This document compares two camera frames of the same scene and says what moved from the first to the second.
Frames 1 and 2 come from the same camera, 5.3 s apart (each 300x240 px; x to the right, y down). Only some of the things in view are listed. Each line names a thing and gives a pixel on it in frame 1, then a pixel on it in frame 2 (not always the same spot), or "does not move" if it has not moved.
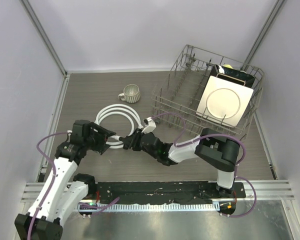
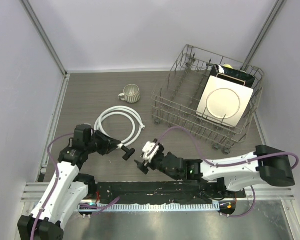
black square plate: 233,75 does not move
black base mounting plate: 167,192 does not move
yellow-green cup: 228,65 does not move
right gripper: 132,141 -> 142,167
